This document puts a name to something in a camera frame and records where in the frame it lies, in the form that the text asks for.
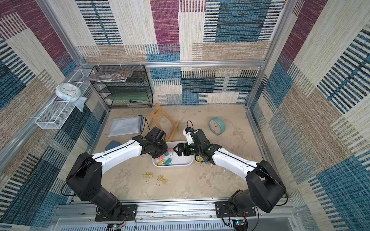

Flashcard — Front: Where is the white plastic storage box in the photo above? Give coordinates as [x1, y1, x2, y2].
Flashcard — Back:
[152, 141, 194, 169]

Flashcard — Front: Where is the small wooden easel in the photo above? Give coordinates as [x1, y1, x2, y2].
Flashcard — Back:
[148, 104, 180, 141]

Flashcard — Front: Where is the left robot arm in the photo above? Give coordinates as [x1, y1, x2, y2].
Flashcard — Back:
[66, 127, 168, 219]

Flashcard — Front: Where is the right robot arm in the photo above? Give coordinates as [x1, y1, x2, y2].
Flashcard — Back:
[174, 127, 286, 216]

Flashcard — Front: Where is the pink clip inside box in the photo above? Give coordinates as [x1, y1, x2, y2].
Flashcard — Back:
[168, 148, 174, 157]

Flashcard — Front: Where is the teal alarm clock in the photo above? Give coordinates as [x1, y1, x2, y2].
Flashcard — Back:
[208, 117, 226, 135]

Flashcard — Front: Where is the clear zip document pouch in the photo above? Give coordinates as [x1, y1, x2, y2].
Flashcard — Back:
[108, 115, 144, 137]

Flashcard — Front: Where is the blue square cloth pad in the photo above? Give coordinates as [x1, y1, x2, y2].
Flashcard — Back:
[105, 141, 121, 151]

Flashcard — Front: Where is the magazine on shelf top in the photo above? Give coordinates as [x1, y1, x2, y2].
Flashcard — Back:
[83, 71, 134, 82]

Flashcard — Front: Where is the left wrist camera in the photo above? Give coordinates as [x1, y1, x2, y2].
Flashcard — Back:
[146, 130, 155, 140]

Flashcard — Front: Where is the black wire mesh shelf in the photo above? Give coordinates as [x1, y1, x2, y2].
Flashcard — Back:
[88, 64, 154, 109]

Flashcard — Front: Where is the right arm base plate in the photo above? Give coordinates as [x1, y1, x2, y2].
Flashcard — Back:
[214, 201, 257, 218]

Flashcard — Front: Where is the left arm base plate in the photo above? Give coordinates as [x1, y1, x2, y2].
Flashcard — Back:
[95, 204, 138, 222]

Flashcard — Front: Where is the white round wall clock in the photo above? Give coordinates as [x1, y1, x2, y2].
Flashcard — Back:
[55, 83, 82, 102]

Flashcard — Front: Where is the white wire wall basket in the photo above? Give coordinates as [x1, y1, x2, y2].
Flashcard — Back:
[35, 69, 91, 130]

